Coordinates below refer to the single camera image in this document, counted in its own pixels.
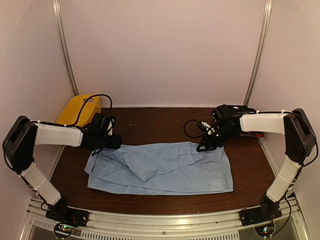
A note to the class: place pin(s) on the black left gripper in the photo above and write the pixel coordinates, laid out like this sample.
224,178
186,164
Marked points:
116,142

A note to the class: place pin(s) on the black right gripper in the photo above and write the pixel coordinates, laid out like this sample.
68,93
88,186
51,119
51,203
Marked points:
205,140

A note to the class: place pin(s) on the light blue long sleeve shirt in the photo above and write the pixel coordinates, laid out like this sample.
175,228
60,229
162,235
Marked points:
160,169

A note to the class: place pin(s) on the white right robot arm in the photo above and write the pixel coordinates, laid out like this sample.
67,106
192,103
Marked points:
293,125

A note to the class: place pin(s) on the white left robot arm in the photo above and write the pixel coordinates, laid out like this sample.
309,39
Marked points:
26,136

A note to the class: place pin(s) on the yellow plastic basket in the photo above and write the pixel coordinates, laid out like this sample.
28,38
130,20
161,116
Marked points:
70,112

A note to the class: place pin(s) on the black folded button shirt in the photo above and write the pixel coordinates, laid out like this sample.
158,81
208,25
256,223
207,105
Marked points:
225,111

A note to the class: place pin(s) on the red black plaid folded shirt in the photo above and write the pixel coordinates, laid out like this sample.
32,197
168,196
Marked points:
253,134

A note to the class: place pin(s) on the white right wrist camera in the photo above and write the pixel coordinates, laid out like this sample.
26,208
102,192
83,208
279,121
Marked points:
205,127

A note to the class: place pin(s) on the aluminium front rail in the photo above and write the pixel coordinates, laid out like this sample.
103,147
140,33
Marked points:
223,225

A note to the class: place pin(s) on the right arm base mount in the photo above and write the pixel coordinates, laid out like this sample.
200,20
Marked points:
254,216

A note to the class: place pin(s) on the aluminium right corner post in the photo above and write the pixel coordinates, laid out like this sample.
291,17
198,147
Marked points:
264,31

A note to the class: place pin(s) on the aluminium corner post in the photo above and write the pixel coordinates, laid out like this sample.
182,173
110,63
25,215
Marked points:
64,48
264,31

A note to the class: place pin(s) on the aluminium left corner post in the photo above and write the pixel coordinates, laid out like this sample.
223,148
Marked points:
64,48

